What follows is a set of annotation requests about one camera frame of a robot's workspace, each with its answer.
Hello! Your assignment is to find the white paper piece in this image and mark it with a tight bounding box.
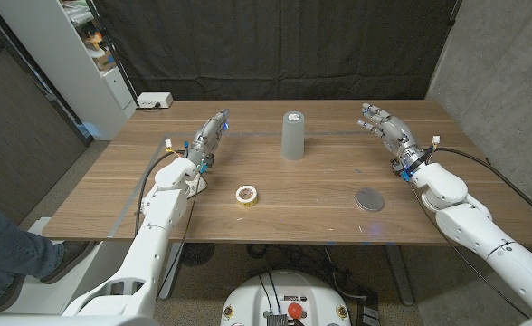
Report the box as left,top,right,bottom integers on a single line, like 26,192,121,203
185,174,209,198

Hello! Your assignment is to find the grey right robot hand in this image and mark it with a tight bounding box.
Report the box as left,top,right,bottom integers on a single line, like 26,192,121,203
357,102,429,174

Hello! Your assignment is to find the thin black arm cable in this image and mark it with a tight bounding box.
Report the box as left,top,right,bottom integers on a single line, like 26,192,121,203
404,179,532,320
156,170,204,301

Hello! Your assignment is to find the black round floor fan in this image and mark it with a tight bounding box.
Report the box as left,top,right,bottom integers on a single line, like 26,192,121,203
180,243,216,268

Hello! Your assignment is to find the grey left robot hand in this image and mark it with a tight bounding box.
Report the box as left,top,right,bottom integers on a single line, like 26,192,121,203
186,108,232,168

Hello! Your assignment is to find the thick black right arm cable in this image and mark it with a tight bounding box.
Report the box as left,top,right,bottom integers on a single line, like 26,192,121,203
427,146,532,228

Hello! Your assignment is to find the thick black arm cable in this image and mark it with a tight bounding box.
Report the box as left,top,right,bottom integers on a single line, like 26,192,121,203
427,146,532,228
134,150,179,237

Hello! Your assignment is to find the silver metal jar lid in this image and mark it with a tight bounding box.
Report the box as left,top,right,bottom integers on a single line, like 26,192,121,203
354,187,385,214

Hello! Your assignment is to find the black foot pedal box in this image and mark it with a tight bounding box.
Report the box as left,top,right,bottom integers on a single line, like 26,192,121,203
356,302,382,326

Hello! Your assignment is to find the white yellow tape roll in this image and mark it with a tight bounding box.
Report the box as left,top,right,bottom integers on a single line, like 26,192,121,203
234,184,259,209

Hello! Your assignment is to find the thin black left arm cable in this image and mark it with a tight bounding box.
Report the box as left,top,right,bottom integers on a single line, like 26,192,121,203
156,170,204,301

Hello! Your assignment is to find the black floor cable tangle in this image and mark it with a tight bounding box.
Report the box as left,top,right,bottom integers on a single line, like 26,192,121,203
246,244,369,302

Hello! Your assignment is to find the person leg in jeans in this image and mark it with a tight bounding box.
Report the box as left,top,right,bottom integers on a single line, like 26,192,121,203
0,192,66,309

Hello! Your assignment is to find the dark wooden door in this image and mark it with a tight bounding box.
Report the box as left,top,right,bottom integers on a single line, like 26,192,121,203
0,3,91,226

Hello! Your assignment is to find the white shelf cabinet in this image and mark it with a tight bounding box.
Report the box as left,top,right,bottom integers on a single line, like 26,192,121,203
0,0,139,142

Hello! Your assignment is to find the white power strip box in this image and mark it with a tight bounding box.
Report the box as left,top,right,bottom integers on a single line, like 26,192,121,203
136,91,175,110

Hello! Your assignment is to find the dark grey shoe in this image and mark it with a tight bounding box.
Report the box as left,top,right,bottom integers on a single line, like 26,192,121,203
39,240,97,285
0,273,25,313

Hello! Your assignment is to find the white floor platform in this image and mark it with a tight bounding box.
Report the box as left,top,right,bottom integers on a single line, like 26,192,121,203
1,216,137,317

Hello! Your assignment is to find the grey table leg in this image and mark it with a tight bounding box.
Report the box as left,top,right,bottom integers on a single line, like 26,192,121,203
156,242,186,302
383,244,416,307

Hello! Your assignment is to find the black cloth backdrop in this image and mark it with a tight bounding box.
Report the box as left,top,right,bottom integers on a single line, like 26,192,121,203
91,0,462,102

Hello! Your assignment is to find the brown cardboard box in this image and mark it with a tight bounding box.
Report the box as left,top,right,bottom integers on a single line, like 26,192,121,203
93,48,118,72

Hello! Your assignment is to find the white robot torso base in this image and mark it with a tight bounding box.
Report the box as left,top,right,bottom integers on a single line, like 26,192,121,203
220,270,353,326

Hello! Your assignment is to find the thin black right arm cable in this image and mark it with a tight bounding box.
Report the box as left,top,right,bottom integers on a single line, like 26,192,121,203
404,179,532,320

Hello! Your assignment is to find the black backdrop stand pole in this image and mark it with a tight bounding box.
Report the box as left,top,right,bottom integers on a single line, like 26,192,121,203
83,0,141,109

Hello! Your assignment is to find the orange toy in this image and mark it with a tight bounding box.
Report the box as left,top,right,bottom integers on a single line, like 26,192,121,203
83,31,105,51

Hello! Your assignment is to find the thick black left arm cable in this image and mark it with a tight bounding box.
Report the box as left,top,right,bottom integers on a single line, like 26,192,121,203
134,150,179,237

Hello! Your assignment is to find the grey upturned cup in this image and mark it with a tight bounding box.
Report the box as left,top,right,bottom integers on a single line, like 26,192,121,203
280,110,306,162

